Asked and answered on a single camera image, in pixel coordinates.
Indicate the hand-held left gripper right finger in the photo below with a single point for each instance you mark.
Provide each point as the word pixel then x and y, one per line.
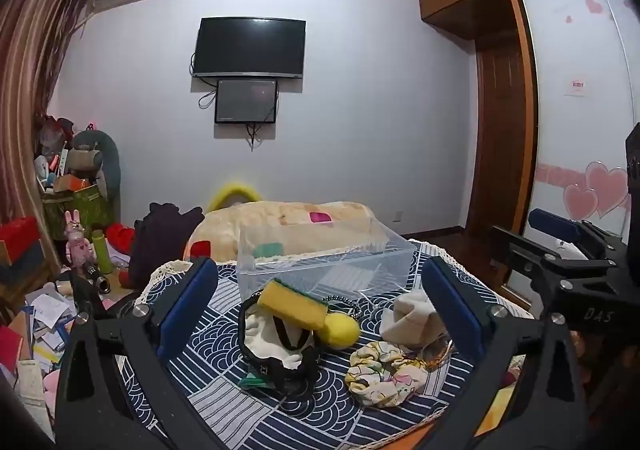
pixel 452 310

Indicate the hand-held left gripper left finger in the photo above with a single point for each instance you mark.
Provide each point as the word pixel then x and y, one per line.
pixel 187 310

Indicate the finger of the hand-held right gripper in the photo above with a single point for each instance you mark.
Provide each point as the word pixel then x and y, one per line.
pixel 550 225
pixel 525 255

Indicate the beige cloth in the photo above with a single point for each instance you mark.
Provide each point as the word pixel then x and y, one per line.
pixel 412 320

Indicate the floral scrunchie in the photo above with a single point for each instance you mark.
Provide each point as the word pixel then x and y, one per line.
pixel 385 375

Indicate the teal knit cloth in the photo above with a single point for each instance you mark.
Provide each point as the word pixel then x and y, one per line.
pixel 250 381

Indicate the yellow sponge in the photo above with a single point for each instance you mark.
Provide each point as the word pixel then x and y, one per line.
pixel 292 305

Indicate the black and white cloth bag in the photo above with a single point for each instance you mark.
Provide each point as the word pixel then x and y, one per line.
pixel 280 360

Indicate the yellow plush ball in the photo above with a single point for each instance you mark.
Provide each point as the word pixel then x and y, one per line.
pixel 342 331

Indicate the clear plastic bin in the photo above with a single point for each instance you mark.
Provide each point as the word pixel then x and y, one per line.
pixel 320 275

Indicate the pink heart stickers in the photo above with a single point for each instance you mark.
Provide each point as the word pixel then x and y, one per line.
pixel 605 187

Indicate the dark purple clothing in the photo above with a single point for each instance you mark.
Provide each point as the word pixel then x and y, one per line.
pixel 162 240

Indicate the black flashlight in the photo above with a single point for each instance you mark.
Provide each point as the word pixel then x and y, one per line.
pixel 97 277

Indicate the brown wooden door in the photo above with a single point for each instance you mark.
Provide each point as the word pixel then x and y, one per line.
pixel 502 140

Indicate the red plush item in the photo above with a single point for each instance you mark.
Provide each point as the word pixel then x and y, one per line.
pixel 121 236

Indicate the green bottle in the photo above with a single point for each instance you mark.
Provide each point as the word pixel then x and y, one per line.
pixel 102 252

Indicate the yellow cushion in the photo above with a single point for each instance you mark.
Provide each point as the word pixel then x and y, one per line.
pixel 232 190

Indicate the pink rabbit figure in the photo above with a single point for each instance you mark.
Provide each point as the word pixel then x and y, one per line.
pixel 77 240

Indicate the white paper label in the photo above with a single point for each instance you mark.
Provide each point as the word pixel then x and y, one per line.
pixel 576 86

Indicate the green cardboard box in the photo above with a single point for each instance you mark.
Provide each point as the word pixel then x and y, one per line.
pixel 85 210

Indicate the pile of papers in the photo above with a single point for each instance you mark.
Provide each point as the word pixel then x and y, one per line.
pixel 40 330

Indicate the blue patterned tablecloth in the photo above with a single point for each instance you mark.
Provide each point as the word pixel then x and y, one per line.
pixel 300 420

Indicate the grey blue box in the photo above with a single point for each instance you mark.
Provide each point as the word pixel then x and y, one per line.
pixel 25 275

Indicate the red box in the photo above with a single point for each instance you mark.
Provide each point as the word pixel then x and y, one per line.
pixel 20 237

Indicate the grey plush toy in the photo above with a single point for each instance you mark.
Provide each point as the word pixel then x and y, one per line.
pixel 87 155

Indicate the wooden wardrobe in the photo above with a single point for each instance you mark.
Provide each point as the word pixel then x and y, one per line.
pixel 570 30

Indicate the heap of toys and packets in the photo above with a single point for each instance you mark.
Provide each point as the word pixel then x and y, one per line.
pixel 52 150

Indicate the striped pink curtain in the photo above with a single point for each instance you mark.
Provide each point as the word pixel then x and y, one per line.
pixel 30 80

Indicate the small black wall monitor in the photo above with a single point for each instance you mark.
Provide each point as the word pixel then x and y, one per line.
pixel 246 101

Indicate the black wall television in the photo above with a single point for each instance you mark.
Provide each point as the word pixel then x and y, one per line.
pixel 249 46

